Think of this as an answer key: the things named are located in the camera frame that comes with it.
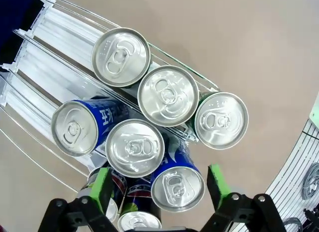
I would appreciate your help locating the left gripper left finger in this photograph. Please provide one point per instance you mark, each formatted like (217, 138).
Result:
(102, 189)

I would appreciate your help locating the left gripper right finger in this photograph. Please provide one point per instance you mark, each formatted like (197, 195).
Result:
(219, 187)

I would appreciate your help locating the blue Pepsi can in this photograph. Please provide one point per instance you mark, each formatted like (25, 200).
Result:
(74, 128)
(178, 188)
(134, 147)

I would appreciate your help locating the green Chilsung soda can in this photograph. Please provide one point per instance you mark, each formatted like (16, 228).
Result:
(221, 120)
(168, 96)
(121, 57)

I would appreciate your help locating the black Pepsi can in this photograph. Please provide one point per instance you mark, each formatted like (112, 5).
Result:
(138, 223)
(119, 183)

